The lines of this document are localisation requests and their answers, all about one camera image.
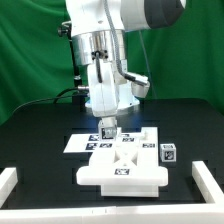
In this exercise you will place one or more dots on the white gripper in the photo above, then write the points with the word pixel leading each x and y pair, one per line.
pixel 103 95

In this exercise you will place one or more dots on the white chair back part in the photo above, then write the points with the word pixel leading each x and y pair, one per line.
pixel 130 161

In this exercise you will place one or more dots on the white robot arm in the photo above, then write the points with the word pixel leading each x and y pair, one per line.
pixel 97 32

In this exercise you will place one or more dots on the white sheet with tags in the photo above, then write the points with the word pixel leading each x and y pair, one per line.
pixel 80 143

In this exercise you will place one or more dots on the white block far left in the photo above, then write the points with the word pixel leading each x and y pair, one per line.
pixel 8 180

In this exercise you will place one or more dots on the black camera stand pole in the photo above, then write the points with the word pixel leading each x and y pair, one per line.
pixel 78 98

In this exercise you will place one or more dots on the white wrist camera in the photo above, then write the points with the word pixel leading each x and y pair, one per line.
pixel 139 84

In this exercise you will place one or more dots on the white frame border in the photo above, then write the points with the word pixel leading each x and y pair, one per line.
pixel 209 212

